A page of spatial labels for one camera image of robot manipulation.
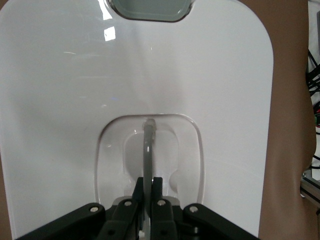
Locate white box lid grey clips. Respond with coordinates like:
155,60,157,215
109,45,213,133
0,0,274,240

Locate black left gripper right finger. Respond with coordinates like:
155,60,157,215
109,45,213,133
150,176,261,240

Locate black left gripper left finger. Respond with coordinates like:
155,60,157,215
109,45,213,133
14,176,146,240

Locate black cable bundle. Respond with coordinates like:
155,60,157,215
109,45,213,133
305,44,320,176

